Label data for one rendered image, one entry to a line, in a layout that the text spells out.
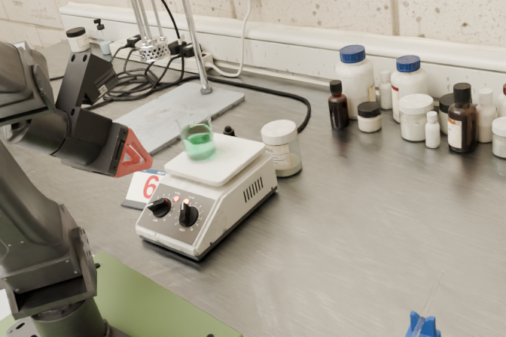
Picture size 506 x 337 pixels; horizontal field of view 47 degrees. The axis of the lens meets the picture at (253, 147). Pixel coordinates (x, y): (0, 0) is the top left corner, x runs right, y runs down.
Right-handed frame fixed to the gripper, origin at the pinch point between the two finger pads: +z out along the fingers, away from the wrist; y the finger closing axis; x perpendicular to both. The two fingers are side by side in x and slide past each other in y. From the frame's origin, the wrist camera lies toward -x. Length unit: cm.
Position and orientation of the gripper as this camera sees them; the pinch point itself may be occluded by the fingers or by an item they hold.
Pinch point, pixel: (141, 161)
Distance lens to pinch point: 83.8
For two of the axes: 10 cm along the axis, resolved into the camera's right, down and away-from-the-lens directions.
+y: -7.8, -1.0, 6.2
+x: -2.4, 9.6, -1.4
